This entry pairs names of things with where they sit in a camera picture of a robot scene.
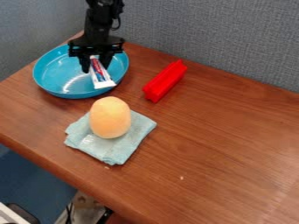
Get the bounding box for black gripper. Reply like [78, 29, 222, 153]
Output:
[67, 18, 125, 74]

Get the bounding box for objects under table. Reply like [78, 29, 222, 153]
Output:
[0, 192, 113, 224]

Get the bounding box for white toothpaste tube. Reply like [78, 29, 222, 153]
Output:
[89, 56, 117, 89]

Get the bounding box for light blue folded cloth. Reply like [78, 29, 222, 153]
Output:
[63, 111, 156, 165]

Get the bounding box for blue plastic plate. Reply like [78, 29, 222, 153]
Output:
[31, 45, 129, 99]

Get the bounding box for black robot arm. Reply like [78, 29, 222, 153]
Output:
[67, 0, 125, 73]

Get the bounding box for red plastic block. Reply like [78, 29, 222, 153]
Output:
[142, 59, 186, 103]

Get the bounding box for orange egg-shaped sponge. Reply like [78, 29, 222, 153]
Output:
[87, 96, 130, 138]

